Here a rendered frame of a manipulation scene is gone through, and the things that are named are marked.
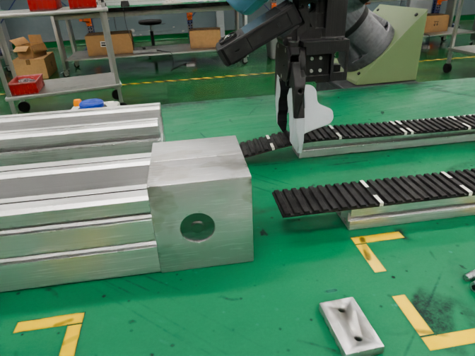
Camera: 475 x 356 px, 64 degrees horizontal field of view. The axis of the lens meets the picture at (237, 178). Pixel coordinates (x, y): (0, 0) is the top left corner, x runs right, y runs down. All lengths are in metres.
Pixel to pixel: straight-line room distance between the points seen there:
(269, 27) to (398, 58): 0.58
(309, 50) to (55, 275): 0.38
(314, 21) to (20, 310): 0.46
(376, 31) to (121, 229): 0.82
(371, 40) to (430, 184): 0.60
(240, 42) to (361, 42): 0.54
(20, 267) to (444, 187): 0.43
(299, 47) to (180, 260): 0.31
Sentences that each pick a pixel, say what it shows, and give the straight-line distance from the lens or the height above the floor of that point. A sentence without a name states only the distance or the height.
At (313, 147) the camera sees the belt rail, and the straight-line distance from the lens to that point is 0.59.
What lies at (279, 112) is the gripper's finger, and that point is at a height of 0.84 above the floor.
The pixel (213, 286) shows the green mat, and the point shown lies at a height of 0.78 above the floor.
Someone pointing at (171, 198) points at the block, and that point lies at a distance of 0.33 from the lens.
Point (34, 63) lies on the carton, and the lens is 5.54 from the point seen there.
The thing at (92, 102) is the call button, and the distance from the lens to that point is 0.69.
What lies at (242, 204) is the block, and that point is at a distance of 0.34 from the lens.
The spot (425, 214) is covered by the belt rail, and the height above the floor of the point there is 0.79.
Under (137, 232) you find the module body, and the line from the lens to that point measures 0.35.
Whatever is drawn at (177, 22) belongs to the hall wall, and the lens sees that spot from 8.08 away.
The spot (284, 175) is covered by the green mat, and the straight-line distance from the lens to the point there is 0.54.
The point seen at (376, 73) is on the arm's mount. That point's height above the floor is 0.80.
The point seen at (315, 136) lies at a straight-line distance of 0.58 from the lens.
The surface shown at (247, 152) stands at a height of 0.80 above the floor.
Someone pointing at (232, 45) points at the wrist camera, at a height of 0.95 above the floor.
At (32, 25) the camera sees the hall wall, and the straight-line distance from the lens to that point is 8.47.
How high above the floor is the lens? 1.03
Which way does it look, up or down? 28 degrees down
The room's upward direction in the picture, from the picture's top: 3 degrees counter-clockwise
